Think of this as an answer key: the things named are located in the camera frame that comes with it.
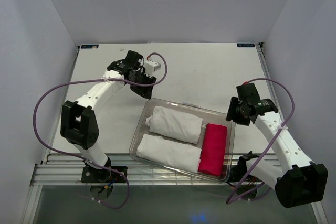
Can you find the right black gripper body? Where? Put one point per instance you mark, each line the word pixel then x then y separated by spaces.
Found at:
pixel 235 113

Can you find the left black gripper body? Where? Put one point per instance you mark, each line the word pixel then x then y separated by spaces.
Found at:
pixel 140 77

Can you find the white and green t-shirt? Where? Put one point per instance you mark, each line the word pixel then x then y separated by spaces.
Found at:
pixel 175 124

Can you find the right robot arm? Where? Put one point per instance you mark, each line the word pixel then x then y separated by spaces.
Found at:
pixel 283 165

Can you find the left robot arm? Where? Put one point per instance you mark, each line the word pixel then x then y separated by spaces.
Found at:
pixel 79 124

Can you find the clear plastic bin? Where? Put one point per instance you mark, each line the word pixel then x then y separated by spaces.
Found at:
pixel 207 117

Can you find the blue corner label left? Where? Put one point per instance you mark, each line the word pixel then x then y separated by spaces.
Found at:
pixel 89 46

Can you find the blue corner label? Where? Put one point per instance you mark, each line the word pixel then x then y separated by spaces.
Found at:
pixel 245 45
pixel 89 46

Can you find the rolled pink t-shirt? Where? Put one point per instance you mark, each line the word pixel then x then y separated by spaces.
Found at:
pixel 213 150

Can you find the blue corner label right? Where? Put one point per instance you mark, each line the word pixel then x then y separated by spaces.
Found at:
pixel 245 45

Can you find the rolled white t-shirt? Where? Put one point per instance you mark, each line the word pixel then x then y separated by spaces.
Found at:
pixel 169 153

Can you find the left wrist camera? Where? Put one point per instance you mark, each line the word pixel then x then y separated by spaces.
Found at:
pixel 151 67

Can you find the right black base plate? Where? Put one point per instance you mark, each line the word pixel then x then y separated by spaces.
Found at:
pixel 235 176

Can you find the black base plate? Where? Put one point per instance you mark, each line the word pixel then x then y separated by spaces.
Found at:
pixel 92 175
pixel 235 176

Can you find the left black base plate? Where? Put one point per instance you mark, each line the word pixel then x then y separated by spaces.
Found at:
pixel 92 175

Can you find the aluminium frame rails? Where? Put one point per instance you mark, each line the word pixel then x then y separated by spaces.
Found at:
pixel 62 170

